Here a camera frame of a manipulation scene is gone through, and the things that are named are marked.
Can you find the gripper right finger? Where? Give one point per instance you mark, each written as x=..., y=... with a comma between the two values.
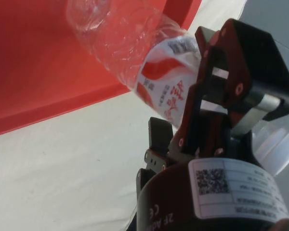
x=233, y=72

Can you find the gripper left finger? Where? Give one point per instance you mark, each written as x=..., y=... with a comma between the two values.
x=160, y=134

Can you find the clear plastic bottle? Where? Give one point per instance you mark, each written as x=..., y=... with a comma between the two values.
x=125, y=48

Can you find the red tray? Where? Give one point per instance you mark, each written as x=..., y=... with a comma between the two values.
x=26, y=60

